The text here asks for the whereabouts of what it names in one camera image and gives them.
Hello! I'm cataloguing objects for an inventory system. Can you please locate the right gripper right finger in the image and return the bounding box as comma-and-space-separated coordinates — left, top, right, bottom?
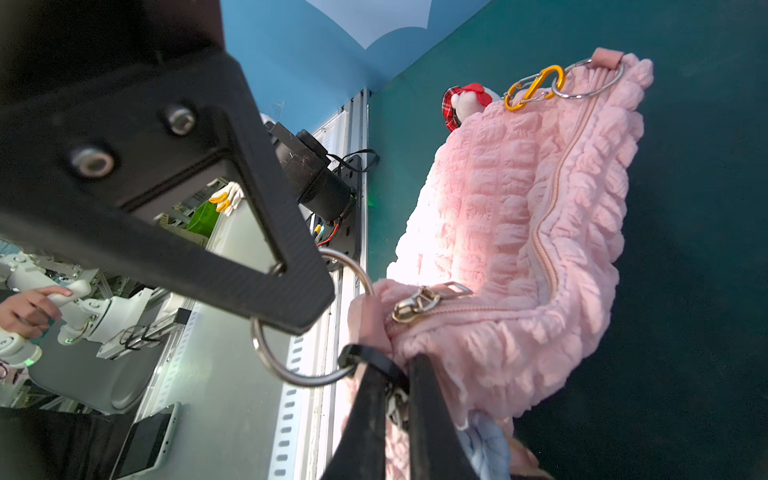
409, 354, 478, 480

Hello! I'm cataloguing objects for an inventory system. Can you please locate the black penguin plush charm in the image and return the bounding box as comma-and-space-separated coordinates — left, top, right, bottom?
455, 410, 553, 480

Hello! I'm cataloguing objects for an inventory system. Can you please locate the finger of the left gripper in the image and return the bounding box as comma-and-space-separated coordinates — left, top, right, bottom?
0, 47, 336, 336

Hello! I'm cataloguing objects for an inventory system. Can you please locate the pink puffy bag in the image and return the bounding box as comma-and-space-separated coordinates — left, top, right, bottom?
344, 47, 655, 480

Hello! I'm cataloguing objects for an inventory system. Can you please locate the yellow carabiner clip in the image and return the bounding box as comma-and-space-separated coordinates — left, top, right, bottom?
503, 65, 567, 112

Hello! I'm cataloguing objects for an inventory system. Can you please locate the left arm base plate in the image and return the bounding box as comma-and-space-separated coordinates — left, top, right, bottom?
265, 121, 378, 260

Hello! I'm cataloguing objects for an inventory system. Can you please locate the white kitty plush charm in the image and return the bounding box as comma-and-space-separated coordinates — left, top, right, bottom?
442, 83, 500, 132

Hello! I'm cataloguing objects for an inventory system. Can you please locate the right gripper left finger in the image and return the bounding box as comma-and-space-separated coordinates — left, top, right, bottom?
322, 353, 390, 480

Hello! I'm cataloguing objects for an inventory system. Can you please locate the person hand outside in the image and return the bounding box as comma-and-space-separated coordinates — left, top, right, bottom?
1, 286, 72, 339

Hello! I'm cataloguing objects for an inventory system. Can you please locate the smartphone on desk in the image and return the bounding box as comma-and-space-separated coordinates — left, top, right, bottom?
111, 402, 182, 479

